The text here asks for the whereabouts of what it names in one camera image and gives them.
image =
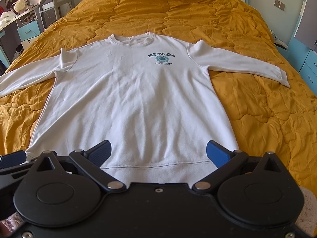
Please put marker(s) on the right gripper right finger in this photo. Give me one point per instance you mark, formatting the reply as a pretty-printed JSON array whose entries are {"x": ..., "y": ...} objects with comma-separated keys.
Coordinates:
[{"x": 228, "y": 164}]

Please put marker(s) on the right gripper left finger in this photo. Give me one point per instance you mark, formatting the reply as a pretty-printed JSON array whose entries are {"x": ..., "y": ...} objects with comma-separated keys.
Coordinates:
[{"x": 90, "y": 161}]

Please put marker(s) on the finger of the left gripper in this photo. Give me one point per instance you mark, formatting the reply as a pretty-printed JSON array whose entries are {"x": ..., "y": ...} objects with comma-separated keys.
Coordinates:
[{"x": 13, "y": 159}]

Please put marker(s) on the white Nevada sweatshirt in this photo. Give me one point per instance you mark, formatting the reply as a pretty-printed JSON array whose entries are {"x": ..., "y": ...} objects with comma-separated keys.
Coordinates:
[{"x": 150, "y": 96}]

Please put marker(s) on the mustard yellow quilt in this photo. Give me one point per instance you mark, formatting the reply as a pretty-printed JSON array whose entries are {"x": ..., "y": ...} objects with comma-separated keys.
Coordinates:
[{"x": 264, "y": 114}]

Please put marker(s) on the white desk with blue trim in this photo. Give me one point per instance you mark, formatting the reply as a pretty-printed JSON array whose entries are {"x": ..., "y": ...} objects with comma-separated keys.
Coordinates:
[{"x": 10, "y": 39}]

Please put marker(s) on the blue drawer cabinet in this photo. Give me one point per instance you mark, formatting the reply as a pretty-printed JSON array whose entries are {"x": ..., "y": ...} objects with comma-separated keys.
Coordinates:
[{"x": 28, "y": 33}]

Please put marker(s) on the blue white wardrobe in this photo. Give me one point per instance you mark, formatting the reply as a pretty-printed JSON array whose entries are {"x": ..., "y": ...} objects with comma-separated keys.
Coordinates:
[{"x": 302, "y": 46}]

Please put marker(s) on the wall light switch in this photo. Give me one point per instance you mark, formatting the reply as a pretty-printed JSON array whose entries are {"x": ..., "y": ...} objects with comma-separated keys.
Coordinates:
[{"x": 280, "y": 5}]

